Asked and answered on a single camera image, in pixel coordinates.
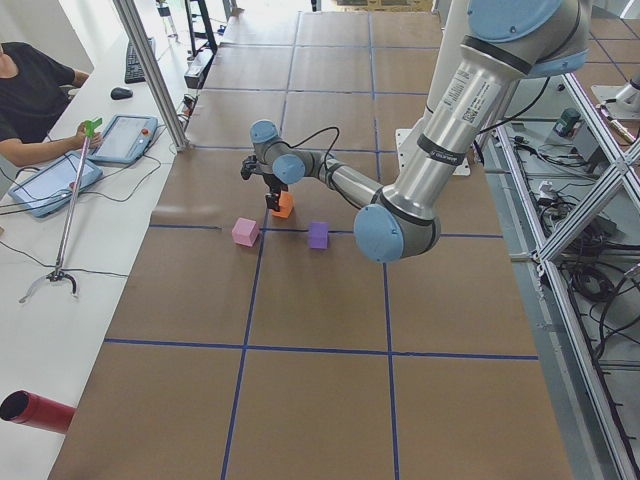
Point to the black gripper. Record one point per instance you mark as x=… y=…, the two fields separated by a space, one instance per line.
x=272 y=184

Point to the orange foam block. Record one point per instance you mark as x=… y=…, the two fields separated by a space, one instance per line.
x=285 y=205

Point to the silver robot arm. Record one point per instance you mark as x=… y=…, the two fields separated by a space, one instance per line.
x=489 y=47

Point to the person hand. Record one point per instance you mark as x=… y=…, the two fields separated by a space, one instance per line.
x=80 y=137

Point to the pink foam block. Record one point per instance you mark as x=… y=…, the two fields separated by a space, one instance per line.
x=245 y=232

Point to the purple foam block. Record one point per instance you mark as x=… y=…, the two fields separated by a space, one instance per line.
x=318 y=235

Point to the black computer box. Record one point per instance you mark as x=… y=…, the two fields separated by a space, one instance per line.
x=198 y=69

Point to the far teach pendant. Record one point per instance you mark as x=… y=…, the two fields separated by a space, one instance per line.
x=124 y=139

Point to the teach pendant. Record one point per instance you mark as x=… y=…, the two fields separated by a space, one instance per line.
x=124 y=139
x=49 y=189

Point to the black keyboard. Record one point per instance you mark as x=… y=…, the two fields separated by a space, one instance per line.
x=134 y=72

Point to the black computer mouse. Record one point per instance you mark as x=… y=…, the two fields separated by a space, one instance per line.
x=121 y=93

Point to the near teach pendant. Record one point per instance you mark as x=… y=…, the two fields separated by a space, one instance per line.
x=49 y=189

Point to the person in black shirt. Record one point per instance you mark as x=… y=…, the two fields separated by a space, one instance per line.
x=32 y=101

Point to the red cylinder tube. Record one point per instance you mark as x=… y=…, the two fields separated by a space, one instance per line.
x=30 y=409

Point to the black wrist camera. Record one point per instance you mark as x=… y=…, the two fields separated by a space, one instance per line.
x=250 y=166

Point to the aluminium frame post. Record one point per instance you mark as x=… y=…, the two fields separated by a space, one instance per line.
x=136 y=33

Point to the green handled reacher grabber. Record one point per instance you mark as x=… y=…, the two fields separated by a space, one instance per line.
x=58 y=273

